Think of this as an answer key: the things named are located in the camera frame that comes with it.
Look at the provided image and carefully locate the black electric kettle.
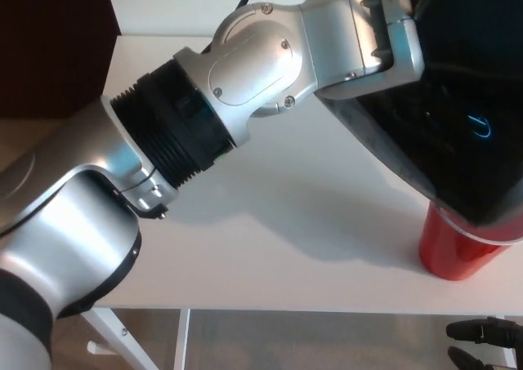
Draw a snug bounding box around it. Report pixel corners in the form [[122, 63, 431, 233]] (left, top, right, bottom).
[[315, 0, 523, 238]]

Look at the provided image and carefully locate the white metal table leg frame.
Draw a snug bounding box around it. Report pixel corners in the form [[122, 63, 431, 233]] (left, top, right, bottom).
[[81, 307, 191, 370]]

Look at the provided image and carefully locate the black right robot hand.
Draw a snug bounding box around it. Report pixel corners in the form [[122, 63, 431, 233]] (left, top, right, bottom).
[[445, 316, 523, 370]]

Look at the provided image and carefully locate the red plastic cup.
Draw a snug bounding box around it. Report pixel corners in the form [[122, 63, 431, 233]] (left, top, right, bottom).
[[418, 203, 521, 282]]

